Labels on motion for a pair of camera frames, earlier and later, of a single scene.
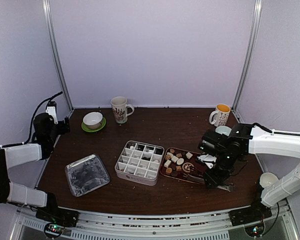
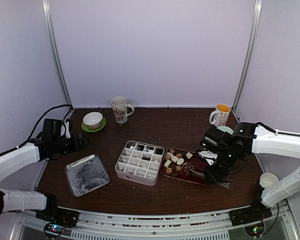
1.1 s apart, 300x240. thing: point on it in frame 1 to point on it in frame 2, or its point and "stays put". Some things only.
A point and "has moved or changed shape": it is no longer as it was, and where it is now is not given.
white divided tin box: [140, 162] stays put
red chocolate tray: [183, 164] stays put
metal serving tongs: [195, 175] has moved or changed shape
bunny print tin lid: [86, 174] stays put
